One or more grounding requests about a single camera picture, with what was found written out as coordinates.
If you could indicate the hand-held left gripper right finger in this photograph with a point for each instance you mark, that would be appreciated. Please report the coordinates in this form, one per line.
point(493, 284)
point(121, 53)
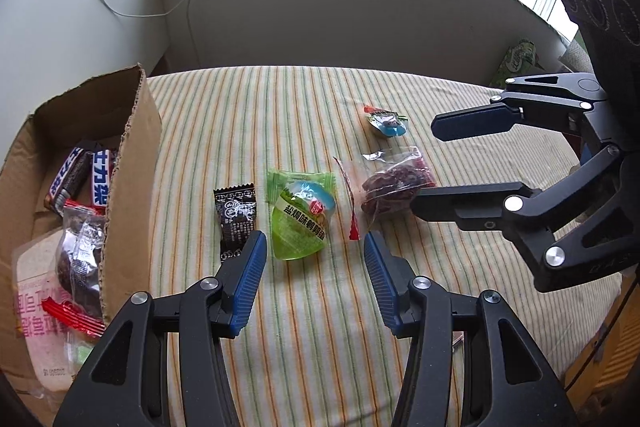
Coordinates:
point(378, 274)

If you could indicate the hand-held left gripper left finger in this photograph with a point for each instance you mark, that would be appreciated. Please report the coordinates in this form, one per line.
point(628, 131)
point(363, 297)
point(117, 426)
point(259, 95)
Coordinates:
point(247, 282)

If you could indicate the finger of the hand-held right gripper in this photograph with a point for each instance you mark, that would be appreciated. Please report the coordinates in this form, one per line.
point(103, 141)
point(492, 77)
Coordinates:
point(475, 122)
point(465, 209)

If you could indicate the clear red-edged dates packet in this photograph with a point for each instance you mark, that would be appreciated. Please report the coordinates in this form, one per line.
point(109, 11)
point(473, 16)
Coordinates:
point(392, 187)
point(80, 252)

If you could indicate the green snack packet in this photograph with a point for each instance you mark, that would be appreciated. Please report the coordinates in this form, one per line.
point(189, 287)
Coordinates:
point(300, 217)

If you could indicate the brown chocolate bar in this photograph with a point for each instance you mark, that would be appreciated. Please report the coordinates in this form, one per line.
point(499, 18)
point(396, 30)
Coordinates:
point(102, 182)
point(67, 177)

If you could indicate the brown cardboard box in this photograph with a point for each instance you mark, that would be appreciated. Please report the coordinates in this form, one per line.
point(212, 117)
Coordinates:
point(135, 142)

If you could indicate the sliced bread bag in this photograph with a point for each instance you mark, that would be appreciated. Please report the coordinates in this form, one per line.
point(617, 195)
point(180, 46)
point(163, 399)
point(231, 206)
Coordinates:
point(37, 302)

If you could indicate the small black snack packet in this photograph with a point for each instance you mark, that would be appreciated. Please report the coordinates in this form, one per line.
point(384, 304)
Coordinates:
point(237, 217)

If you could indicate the green gift bag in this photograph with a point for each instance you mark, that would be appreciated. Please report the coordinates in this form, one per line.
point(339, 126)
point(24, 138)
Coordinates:
point(515, 62)

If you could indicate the small blue jelly packet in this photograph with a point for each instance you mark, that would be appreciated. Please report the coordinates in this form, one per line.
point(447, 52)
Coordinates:
point(387, 122)

